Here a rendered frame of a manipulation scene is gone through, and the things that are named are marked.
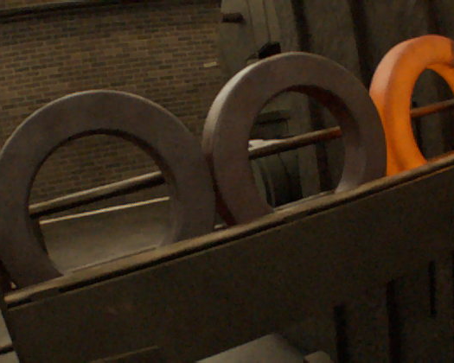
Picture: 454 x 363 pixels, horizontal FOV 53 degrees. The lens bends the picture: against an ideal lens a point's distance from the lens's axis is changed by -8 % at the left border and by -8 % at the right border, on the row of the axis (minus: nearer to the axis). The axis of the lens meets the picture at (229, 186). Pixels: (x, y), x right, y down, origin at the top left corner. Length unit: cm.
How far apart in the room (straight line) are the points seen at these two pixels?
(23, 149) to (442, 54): 43
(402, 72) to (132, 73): 625
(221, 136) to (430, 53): 26
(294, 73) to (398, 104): 12
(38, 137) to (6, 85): 618
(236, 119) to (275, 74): 5
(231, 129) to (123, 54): 632
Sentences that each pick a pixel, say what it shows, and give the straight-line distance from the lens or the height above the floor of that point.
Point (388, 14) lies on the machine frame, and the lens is 98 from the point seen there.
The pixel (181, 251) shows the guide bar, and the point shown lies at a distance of 38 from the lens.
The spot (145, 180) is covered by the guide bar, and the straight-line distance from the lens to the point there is 45.
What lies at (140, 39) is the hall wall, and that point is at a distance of 680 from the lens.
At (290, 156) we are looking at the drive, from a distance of 179.
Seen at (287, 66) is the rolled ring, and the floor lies 77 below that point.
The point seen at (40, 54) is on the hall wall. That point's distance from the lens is 662.
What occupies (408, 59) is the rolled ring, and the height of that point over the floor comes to 77.
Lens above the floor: 71
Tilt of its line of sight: 6 degrees down
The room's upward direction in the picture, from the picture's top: 9 degrees counter-clockwise
